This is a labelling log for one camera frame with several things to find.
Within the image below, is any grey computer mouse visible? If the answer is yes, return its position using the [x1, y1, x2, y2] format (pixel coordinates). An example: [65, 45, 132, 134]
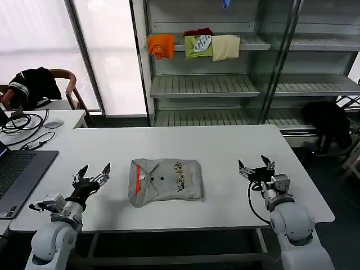
[44, 119, 64, 130]

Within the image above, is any dark grey laptop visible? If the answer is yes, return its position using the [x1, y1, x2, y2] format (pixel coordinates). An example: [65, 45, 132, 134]
[0, 140, 60, 220]

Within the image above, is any grey shelf rack with clothes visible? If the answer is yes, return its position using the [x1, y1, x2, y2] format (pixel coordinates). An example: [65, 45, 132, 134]
[129, 0, 282, 128]

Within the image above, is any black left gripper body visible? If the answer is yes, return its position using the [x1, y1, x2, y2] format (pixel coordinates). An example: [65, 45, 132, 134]
[70, 177, 100, 203]

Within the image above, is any grey printed t-shirt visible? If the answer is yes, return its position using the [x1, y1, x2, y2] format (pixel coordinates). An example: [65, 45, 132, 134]
[128, 158, 205, 209]

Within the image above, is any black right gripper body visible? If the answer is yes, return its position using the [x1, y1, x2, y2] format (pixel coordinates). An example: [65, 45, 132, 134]
[250, 165, 277, 185]

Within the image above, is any white folding frame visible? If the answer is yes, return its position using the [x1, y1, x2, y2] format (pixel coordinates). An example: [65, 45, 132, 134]
[334, 94, 360, 181]

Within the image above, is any grey table frame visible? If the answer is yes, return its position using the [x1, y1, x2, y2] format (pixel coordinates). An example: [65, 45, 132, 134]
[81, 227, 279, 267]

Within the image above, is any black cable with adapter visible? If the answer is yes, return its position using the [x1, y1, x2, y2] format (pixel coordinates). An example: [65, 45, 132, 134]
[0, 131, 56, 151]

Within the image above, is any black garment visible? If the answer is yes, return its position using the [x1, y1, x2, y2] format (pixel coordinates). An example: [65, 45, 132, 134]
[300, 100, 353, 155]

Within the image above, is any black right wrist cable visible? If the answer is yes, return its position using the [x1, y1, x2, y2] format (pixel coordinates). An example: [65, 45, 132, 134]
[247, 181, 274, 226]

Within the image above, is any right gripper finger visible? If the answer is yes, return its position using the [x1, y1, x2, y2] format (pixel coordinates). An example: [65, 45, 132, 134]
[238, 159, 255, 180]
[260, 154, 276, 170]

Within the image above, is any empty grey shelf rack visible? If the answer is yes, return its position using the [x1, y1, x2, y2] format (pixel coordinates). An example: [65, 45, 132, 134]
[253, 0, 360, 138]

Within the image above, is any coiled black cable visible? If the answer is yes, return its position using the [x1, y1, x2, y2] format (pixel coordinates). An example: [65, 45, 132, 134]
[0, 109, 50, 134]

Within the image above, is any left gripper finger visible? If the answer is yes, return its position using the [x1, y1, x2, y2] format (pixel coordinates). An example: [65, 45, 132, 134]
[71, 165, 89, 185]
[91, 162, 111, 189]

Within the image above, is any black striped jacket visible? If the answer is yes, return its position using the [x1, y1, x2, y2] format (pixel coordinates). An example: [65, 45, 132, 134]
[7, 66, 62, 111]

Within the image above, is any dark window frame post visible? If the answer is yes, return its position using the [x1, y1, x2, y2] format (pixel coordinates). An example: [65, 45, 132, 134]
[64, 0, 106, 116]

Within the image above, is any brown wooden chair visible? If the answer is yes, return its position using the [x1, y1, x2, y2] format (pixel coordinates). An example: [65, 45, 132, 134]
[47, 69, 95, 128]

